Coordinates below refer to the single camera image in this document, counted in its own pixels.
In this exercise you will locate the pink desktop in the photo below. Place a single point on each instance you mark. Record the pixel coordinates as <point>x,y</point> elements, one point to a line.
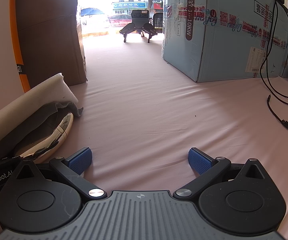
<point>146,105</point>

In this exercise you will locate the grey felt cloth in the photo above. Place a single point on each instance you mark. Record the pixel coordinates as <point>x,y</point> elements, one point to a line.
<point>46,121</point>

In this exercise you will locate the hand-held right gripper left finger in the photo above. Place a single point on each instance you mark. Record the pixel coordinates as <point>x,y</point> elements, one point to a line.
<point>80,160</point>

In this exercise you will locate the orange-edged open box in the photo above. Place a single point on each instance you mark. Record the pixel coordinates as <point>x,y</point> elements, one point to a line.
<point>15,30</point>

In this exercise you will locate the green shop sign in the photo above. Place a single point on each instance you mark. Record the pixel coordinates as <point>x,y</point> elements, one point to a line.
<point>129,5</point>

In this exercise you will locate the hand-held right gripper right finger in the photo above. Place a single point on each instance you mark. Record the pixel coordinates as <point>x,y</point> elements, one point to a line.
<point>198,160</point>

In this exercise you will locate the red car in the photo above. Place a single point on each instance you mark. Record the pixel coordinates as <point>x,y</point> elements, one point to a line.
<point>120,20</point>

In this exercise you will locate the brown cardboard box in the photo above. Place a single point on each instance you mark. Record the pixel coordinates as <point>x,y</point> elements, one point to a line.
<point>49,35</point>

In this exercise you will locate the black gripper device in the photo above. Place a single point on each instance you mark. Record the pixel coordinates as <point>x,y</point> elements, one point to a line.
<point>139,20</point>

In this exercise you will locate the blue umbrella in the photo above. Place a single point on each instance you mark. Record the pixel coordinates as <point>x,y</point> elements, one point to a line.
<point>91,11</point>

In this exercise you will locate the glossy cream and chrome object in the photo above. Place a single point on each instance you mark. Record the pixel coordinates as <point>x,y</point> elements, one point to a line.
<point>55,136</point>

